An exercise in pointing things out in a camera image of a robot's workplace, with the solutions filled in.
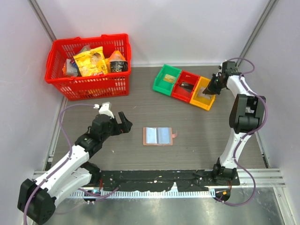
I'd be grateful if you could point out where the pink leather card holder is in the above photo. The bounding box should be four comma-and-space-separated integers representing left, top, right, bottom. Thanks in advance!
143, 127, 177, 146

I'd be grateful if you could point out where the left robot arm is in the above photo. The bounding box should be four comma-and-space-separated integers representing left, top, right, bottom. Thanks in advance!
17, 112, 133, 225

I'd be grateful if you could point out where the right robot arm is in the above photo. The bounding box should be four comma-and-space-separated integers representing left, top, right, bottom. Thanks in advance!
203, 58, 268, 185

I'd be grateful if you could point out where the silver credit card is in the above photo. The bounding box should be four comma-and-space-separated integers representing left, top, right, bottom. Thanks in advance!
197, 86, 214, 100

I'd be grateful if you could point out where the black credit card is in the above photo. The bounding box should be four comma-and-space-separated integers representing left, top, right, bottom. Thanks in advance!
180, 82, 194, 92

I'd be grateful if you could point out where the gold credit card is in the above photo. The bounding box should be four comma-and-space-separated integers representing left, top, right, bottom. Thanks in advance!
163, 74, 176, 83

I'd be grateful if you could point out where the yellow plastic bin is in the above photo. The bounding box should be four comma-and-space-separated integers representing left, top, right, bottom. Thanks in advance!
189, 76, 216, 111

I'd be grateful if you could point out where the red plastic bin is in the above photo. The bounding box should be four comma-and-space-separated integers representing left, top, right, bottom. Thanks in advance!
171, 70, 200, 103

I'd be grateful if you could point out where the green plastic bin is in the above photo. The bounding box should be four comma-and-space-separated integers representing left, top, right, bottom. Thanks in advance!
153, 64, 182, 96

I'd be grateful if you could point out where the black round can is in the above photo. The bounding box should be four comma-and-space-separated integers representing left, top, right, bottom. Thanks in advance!
110, 60, 128, 73

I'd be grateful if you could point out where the red plastic shopping basket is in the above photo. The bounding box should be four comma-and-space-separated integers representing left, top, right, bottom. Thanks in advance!
45, 33, 131, 101

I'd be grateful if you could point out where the yellow chips bag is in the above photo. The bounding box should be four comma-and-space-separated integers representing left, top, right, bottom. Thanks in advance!
73, 46, 108, 77

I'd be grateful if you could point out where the grey small box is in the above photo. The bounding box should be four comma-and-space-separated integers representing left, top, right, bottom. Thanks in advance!
62, 59, 78, 77

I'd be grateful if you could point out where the orange snack packet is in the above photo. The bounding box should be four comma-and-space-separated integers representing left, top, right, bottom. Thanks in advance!
105, 50, 126, 72

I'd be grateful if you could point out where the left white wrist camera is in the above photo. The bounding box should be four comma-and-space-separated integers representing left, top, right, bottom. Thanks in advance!
93, 102, 114, 118

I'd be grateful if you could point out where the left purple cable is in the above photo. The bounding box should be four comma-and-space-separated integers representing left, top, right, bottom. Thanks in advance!
22, 103, 122, 221

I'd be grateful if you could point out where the white cable duct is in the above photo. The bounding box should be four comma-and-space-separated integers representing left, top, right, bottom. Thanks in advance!
39, 189, 216, 199

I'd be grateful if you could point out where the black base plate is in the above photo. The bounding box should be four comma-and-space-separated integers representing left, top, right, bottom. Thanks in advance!
73, 169, 240, 192

